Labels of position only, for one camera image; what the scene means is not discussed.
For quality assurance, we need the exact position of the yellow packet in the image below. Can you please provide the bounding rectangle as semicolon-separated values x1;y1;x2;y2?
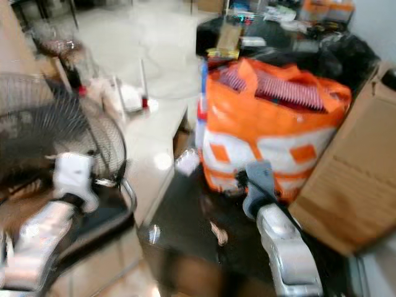
207;48;243;61

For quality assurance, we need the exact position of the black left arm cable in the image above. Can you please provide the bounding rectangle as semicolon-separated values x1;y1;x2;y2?
0;175;56;202

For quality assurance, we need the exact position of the orange white shopping bag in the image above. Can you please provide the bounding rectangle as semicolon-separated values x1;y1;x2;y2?
200;57;353;202

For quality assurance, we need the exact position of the brown cardboard box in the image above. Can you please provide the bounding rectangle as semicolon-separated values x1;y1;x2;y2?
288;61;396;258

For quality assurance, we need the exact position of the black rubbish bag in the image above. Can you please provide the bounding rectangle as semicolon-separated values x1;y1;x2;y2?
316;31;382;95

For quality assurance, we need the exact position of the white router with antennas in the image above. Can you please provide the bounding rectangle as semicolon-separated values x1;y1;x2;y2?
93;59;153;116

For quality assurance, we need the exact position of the orange package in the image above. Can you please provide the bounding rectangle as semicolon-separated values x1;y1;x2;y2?
299;0;357;23

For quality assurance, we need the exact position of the small brown box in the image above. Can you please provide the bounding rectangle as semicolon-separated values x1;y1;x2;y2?
216;20;243;51

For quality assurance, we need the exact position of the grey standing fan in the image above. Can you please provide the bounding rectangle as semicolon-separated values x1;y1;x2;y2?
0;73;138;274

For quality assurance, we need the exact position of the black glossy cabinet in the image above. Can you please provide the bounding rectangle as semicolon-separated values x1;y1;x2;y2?
139;166;367;297

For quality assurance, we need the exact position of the small wire guard fan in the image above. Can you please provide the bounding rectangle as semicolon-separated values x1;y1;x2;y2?
31;22;95;61

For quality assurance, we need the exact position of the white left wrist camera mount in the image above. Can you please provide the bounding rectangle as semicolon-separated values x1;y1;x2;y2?
52;152;100;215

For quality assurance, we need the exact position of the black cluttered table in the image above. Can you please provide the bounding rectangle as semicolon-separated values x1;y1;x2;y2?
196;11;355;58

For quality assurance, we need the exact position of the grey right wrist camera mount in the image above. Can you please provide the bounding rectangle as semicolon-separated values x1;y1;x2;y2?
244;160;280;218

